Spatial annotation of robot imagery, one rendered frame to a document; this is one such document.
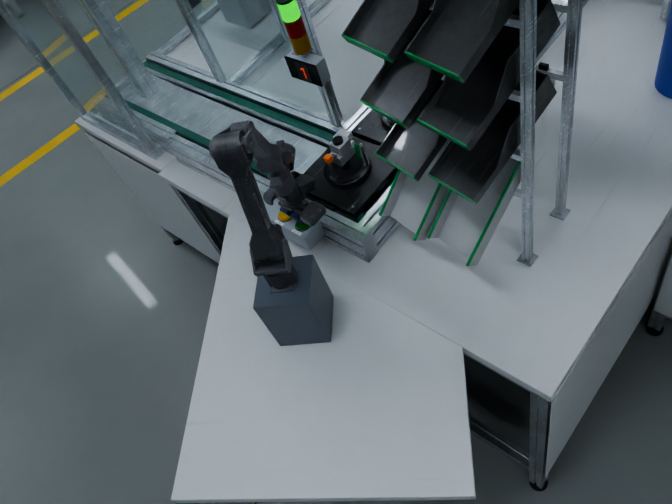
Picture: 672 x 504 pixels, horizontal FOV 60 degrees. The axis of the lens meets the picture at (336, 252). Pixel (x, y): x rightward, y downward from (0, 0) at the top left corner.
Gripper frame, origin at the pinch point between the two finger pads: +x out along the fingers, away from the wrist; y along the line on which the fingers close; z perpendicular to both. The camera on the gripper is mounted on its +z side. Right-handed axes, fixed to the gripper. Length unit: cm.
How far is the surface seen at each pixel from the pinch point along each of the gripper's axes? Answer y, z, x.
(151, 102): 101, 18, 9
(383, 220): -18.5, 12.7, 5.9
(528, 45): -55, 24, -51
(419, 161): -32.6, 16.0, -20.7
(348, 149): -1.8, 22.2, -5.4
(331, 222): -7.0, 4.3, 4.0
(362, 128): 7.2, 37.2, 3.4
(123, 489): 54, -98, 100
